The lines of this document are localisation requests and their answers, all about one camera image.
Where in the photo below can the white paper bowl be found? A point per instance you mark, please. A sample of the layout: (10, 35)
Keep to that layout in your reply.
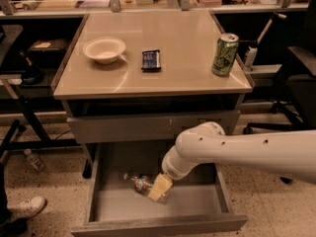
(104, 50)

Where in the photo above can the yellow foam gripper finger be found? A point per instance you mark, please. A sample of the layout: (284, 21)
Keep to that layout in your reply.
(161, 185)

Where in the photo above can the black office chair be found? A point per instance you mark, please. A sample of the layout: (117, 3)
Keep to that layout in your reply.
(297, 80)

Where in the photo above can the green soda can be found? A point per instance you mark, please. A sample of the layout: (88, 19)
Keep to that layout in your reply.
(227, 46)

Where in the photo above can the white sneaker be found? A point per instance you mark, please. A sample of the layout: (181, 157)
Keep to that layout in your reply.
(28, 208)

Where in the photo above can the open grey bottom drawer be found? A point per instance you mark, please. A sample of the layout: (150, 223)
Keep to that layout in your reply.
(197, 204)

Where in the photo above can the black box on shelf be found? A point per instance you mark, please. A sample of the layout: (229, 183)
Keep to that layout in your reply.
(50, 51)

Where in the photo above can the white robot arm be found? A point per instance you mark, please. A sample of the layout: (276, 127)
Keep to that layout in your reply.
(250, 150)

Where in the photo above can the clear plastic water bottle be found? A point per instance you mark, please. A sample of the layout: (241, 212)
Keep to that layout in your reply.
(142, 184)

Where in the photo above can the water bottle on floor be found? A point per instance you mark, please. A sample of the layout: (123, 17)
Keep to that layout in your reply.
(34, 160)

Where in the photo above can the closed grey upper drawer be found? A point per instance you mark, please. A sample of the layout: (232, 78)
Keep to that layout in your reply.
(146, 126)

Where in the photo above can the grey drawer cabinet with counter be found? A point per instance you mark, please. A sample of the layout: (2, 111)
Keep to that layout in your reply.
(185, 82)

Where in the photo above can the black desk frame leg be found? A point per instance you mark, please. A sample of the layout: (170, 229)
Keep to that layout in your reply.
(44, 140)

